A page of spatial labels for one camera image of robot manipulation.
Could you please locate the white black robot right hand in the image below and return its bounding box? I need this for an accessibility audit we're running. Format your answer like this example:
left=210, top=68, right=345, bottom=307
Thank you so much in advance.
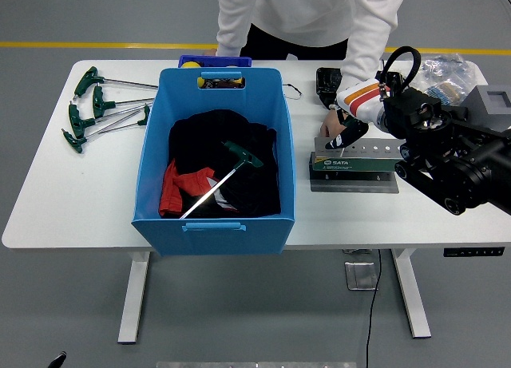
left=324, top=78, right=387, bottom=151

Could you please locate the person's left hand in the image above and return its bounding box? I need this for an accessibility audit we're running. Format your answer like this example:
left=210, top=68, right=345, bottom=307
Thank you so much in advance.
left=319, top=104, right=348, bottom=138

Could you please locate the green metal hex key stand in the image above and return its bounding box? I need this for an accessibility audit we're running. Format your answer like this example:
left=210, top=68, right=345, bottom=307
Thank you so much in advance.
left=309, top=136, right=401, bottom=194

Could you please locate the long green T-handle hex key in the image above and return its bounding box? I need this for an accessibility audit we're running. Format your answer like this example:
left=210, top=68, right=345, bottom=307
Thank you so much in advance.
left=178, top=140, right=265, bottom=220

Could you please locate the grey square box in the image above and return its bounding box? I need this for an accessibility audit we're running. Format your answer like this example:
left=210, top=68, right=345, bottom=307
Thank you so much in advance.
left=461, top=84, right=511, bottom=132

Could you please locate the large light blue plastic box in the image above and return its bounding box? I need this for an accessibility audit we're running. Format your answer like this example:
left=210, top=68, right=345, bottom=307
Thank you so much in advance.
left=130, top=66, right=297, bottom=259

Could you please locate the small dark blue bin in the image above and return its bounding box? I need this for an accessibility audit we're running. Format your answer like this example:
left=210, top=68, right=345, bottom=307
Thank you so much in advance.
left=177, top=54, right=253, bottom=69

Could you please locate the black plastic tray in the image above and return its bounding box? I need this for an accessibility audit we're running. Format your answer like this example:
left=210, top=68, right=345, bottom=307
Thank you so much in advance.
left=315, top=66, right=344, bottom=105

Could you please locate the black garment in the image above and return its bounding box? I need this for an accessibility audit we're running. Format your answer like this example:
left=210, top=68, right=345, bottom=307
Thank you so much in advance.
left=167, top=109, right=281, bottom=219

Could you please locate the taped resistor strip bundle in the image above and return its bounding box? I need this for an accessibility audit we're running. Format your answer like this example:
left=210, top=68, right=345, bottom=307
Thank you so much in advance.
left=425, top=82, right=468, bottom=105

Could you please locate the white table leg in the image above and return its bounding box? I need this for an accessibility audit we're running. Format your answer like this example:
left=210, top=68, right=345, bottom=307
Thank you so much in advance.
left=117, top=251, right=152, bottom=345
left=390, top=247, right=433, bottom=339

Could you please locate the clear plastic parts bag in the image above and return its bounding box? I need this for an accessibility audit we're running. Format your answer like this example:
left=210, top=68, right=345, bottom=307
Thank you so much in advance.
left=414, top=53, right=478, bottom=105

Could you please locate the person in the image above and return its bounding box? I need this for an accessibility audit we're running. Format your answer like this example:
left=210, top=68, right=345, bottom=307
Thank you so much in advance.
left=215, top=0, right=411, bottom=93

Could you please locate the red garment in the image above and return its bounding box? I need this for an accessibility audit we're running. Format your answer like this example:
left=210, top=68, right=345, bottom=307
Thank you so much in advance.
left=158, top=159, right=219, bottom=217

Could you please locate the square metal floor plate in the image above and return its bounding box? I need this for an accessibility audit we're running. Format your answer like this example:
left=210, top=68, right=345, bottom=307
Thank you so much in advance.
left=344, top=261, right=379, bottom=291

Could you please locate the black table control panel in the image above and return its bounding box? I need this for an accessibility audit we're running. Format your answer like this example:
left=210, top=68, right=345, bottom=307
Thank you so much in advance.
left=442, top=247, right=506, bottom=259

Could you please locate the silver wire carabiner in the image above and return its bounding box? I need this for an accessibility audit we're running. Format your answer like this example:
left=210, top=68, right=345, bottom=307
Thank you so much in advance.
left=281, top=82, right=303, bottom=102

